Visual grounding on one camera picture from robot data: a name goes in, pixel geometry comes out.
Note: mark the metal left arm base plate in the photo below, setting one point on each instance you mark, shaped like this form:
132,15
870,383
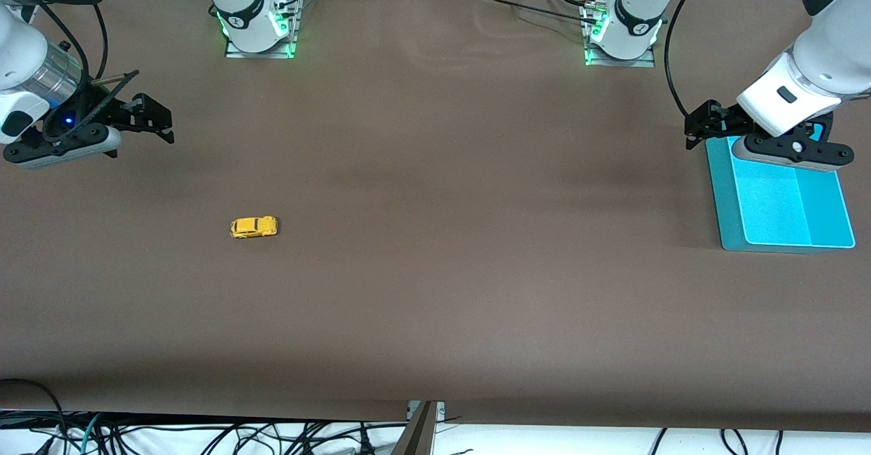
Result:
620,63

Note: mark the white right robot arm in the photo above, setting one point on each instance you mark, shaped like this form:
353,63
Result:
245,6

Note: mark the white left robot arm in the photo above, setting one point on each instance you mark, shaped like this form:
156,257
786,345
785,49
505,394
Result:
837,54

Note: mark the cyan plastic bin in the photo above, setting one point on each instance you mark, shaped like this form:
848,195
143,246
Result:
776,210

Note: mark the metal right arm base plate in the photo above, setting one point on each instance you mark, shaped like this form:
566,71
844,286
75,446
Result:
262,54

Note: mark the brown table cover sheet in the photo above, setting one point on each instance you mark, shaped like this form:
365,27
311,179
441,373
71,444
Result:
435,271

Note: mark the small metal bracket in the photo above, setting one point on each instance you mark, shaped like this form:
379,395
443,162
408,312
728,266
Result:
441,411

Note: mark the black right camera mount frame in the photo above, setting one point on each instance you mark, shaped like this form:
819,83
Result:
102,98

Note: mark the yellow beetle toy car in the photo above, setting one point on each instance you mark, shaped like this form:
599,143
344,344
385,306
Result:
253,226

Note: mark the grey angled post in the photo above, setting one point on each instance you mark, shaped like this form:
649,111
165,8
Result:
416,434

